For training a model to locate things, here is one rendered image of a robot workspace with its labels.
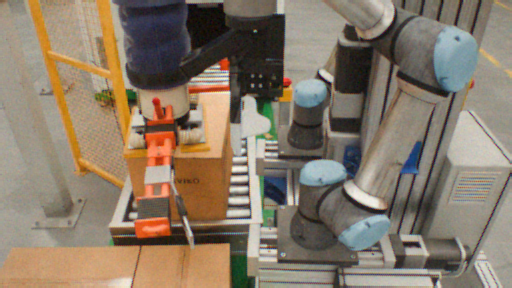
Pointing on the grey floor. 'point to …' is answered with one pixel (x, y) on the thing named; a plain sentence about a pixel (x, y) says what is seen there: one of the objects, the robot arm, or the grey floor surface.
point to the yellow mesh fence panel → (85, 72)
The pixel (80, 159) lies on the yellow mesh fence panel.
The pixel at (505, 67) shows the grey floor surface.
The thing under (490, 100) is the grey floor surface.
